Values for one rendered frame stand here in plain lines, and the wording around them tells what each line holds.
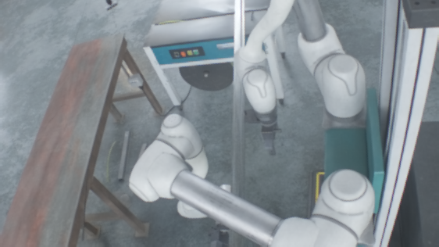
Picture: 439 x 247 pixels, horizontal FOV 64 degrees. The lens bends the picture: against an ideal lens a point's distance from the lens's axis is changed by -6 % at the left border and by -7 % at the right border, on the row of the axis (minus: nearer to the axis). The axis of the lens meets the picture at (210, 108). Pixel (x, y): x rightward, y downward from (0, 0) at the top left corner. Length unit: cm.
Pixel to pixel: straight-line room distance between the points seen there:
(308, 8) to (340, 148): 54
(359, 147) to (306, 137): 126
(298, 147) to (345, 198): 163
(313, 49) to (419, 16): 77
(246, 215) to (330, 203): 25
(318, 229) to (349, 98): 53
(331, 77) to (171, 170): 65
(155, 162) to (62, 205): 88
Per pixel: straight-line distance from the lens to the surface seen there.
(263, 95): 133
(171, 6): 298
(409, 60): 84
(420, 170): 164
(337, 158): 147
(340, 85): 138
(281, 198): 251
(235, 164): 178
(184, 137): 133
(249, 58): 141
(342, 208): 110
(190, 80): 308
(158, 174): 126
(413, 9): 76
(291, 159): 265
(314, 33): 145
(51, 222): 204
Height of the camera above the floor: 224
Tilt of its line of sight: 47 degrees down
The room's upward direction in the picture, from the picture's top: 24 degrees counter-clockwise
